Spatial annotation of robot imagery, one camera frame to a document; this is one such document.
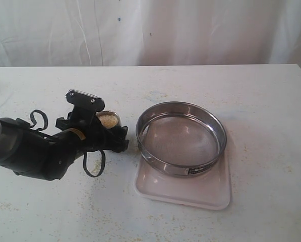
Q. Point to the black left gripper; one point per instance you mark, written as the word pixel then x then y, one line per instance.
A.
pixel 83 132

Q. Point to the yellow grain powder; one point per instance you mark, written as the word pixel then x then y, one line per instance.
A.
pixel 108 120

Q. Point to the stainless steel cup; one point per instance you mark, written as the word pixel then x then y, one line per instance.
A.
pixel 110 112

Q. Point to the round stainless steel sieve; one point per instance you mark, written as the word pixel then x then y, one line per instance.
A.
pixel 180 139

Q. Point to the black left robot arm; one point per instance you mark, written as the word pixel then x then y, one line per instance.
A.
pixel 27 151

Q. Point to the white square plastic tray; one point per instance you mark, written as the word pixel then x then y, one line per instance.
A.
pixel 211 190

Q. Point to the white backdrop curtain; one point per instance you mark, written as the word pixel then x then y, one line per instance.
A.
pixel 135 33

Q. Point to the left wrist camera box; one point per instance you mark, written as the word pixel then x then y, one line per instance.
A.
pixel 85 105

